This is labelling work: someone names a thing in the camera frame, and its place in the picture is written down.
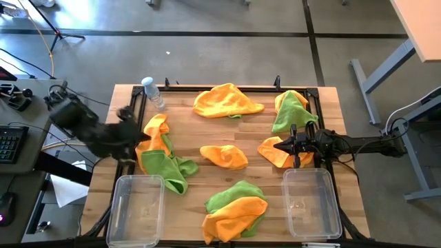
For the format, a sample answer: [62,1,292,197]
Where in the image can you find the white cable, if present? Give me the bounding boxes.
[384,96,441,135]

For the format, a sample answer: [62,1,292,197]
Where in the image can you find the beige desk grey legs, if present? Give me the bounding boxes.
[349,0,441,125]

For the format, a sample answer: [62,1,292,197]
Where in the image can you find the yellow cable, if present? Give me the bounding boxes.
[17,0,56,79]

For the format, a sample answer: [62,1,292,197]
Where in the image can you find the orange microfiber towel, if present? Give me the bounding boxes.
[134,113,173,173]
[274,90,309,114]
[257,136,315,169]
[202,196,269,245]
[192,82,265,120]
[199,144,249,171]

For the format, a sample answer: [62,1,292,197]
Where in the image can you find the clear plastic bottle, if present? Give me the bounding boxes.
[1,5,29,20]

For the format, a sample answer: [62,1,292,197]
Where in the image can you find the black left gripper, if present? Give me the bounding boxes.
[115,105,152,163]

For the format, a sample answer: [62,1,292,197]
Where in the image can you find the black metal table frame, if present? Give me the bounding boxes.
[82,85,371,248]

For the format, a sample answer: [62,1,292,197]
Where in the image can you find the clear water bottle blue cap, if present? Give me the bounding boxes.
[141,76,167,112]

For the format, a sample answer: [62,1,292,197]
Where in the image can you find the grey metal desk frame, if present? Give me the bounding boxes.
[380,85,441,203]

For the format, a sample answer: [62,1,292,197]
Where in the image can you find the black desk gadget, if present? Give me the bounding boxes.
[0,83,34,112]

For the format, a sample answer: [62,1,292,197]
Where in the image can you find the black floor cable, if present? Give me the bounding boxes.
[0,48,57,80]

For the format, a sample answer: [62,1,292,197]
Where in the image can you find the black backlit keyboard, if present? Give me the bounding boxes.
[0,125,30,165]

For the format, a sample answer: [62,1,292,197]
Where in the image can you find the white label strip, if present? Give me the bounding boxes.
[301,242,341,248]

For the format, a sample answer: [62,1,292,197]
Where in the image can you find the clear plastic basket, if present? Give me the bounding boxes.
[105,174,166,248]
[281,167,343,241]

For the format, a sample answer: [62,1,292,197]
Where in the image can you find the white paper sheet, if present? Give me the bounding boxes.
[50,160,89,209]

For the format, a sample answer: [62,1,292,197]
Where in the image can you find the black tripod stand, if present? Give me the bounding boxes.
[27,0,85,53]

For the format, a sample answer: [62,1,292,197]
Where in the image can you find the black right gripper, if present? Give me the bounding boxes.
[274,123,320,169]

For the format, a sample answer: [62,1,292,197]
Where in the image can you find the black computer mouse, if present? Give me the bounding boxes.
[0,192,17,227]

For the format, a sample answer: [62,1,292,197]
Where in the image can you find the black desk beam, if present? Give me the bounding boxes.
[33,151,94,187]

